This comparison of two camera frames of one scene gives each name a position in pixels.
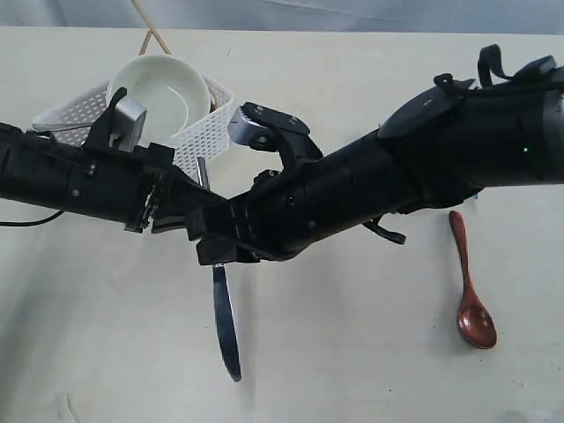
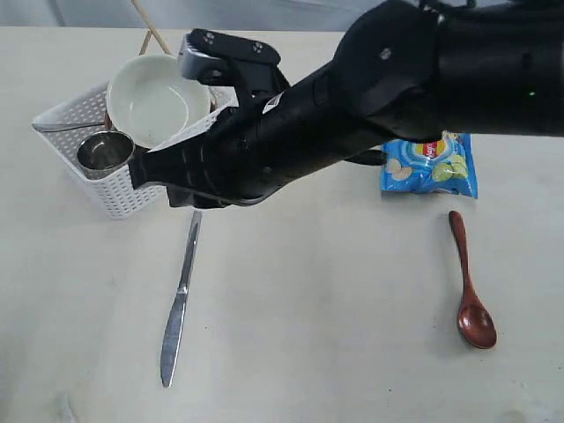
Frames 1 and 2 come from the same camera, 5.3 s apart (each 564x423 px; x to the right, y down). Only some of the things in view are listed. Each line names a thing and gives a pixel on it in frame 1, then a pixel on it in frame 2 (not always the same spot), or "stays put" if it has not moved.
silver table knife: (221, 289) to (173, 331)
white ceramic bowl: (174, 93) stays put
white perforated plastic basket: (72, 122) stays put
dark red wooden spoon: (476, 320) stays put
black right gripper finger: (211, 219) to (189, 162)
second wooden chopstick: (144, 43) stays put
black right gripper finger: (227, 249) to (215, 194)
